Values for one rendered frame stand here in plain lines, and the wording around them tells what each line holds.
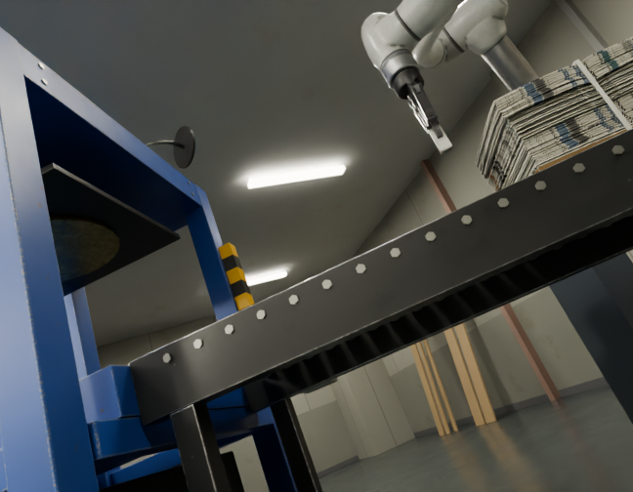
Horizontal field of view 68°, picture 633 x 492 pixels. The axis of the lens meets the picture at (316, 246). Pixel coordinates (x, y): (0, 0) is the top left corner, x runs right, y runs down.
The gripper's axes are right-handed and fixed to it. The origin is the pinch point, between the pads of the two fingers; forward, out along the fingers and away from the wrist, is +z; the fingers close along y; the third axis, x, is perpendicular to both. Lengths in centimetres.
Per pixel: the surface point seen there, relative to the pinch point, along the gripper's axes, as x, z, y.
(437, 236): 15.0, 30.3, -28.4
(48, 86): 77, -40, -33
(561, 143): -16.5, 19.3, -13.7
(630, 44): -38.8, 6.1, -13.2
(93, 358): 137, -3, 43
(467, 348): -19, 19, 533
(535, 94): -17.5, 7.6, -14.7
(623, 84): -33.0, 13.4, -13.2
